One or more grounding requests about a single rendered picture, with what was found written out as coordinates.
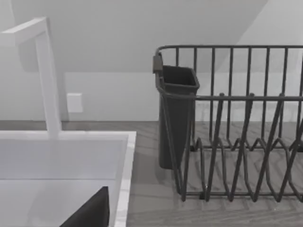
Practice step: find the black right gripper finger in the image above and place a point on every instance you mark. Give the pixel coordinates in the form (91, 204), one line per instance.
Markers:
(94, 210)

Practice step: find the white sink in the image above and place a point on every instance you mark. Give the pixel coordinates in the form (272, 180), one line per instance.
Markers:
(64, 160)

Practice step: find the dark grey cutlery holder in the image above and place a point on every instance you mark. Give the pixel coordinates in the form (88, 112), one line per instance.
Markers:
(176, 118)

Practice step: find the tall white tap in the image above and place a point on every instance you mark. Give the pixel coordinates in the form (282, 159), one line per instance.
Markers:
(45, 71)

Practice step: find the white wall socket plate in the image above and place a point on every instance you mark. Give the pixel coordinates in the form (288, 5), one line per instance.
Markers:
(74, 102)

